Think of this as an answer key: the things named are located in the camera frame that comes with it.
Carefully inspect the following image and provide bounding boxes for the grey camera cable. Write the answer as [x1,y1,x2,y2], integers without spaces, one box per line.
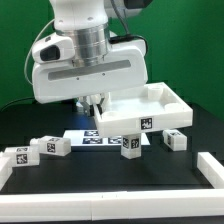
[23,18,56,86]

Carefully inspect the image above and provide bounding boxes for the white U-shaped obstacle fence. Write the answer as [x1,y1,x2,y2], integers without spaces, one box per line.
[0,152,224,223]

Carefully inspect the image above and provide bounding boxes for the black cables at base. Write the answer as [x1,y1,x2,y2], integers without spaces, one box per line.
[0,96,36,112]

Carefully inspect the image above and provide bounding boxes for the white square table top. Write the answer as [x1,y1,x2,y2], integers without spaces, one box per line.
[93,83,193,137]

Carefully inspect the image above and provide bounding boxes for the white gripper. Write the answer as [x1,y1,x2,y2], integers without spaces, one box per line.
[32,34,148,116]

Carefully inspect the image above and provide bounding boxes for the white sheet with markers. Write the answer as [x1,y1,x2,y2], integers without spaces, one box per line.
[62,129,151,147]

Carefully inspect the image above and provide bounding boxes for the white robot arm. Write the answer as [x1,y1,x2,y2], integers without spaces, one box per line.
[32,0,153,115]

